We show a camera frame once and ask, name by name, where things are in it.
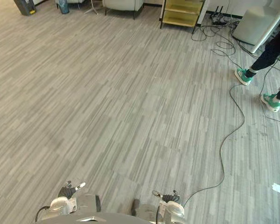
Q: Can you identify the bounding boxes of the white desk frame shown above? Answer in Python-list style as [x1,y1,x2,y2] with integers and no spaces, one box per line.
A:
[249,9,280,62]

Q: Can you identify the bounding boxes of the white tripod stand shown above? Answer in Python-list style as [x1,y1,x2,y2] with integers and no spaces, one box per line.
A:
[83,0,104,15]

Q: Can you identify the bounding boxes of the long black floor cable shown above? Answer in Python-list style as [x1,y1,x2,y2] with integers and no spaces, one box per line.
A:
[183,56,280,207]

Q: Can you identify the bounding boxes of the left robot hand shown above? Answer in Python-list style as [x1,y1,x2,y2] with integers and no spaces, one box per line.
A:
[57,180,86,199]

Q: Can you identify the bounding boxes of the person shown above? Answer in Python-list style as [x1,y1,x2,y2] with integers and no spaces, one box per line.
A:
[234,4,280,112]

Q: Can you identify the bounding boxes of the yellow shelf cart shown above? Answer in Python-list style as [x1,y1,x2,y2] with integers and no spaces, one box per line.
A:
[159,0,204,34]

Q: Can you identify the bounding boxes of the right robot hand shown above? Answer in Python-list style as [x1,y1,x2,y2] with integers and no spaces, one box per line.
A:
[152,189,182,204]

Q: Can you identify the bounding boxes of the tangled black cables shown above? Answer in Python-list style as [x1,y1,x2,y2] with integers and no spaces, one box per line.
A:
[191,14,259,62]

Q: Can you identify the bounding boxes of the grey cabinet box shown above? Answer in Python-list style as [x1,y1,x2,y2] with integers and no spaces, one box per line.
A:
[231,6,280,46]

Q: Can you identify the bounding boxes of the robot torso and legs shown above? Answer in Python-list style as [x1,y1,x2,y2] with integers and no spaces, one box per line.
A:
[38,194,159,224]

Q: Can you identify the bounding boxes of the black yellow-based stand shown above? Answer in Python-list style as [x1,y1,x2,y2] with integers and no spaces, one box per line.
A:
[13,0,36,16]

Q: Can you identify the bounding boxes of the white armchair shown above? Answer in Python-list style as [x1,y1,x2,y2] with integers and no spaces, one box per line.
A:
[102,0,145,20]

